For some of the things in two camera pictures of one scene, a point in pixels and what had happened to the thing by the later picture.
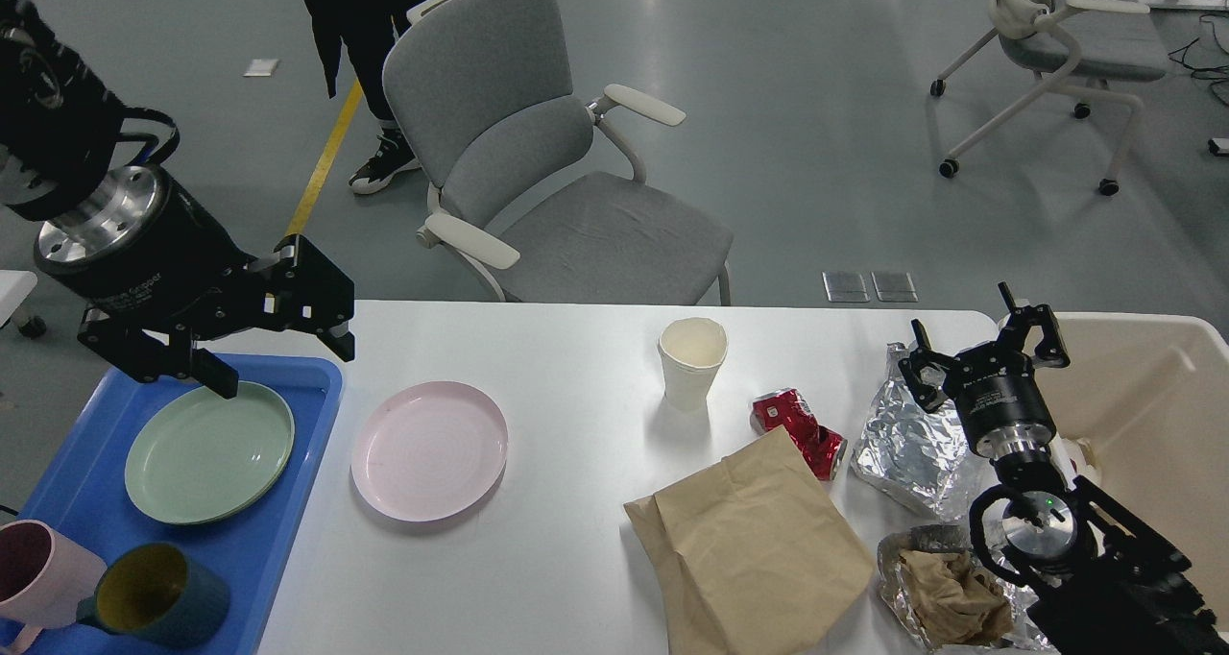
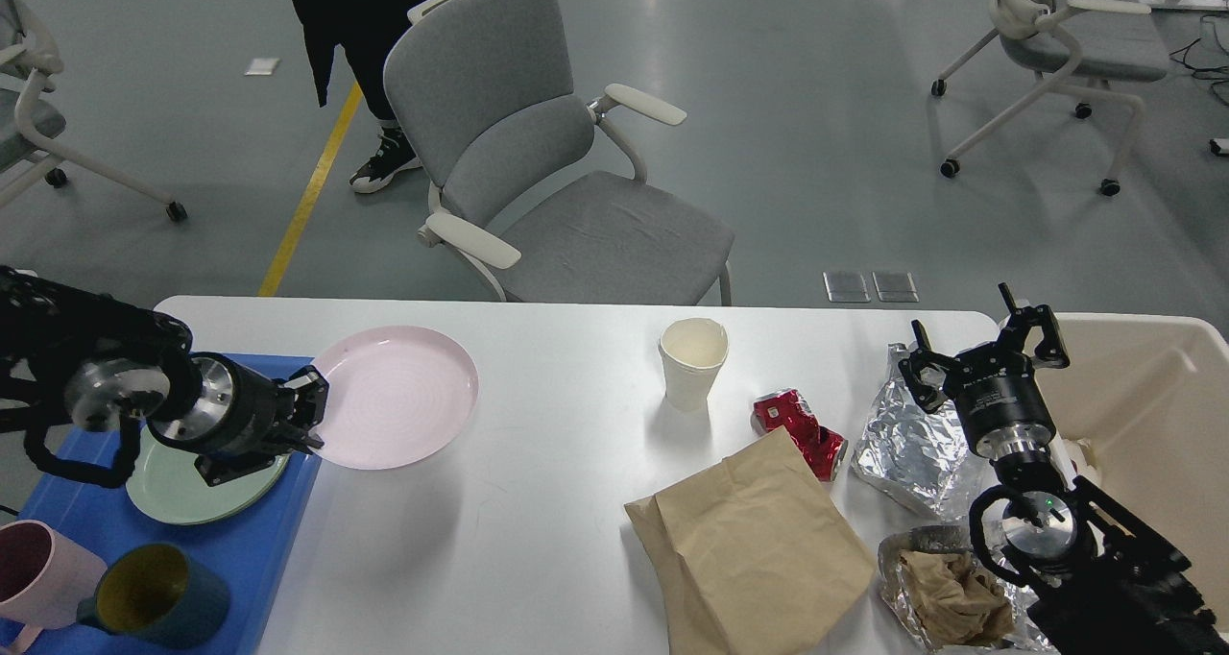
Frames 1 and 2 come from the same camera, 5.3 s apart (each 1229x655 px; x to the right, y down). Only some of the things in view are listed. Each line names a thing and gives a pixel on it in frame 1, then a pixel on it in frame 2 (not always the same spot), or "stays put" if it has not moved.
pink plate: x=426 y=450 to x=398 y=397
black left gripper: x=137 y=244 to x=239 y=414
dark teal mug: x=160 y=594 stays put
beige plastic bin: x=1143 y=411 stays put
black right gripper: x=995 y=384 stays put
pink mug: x=43 y=577 stays put
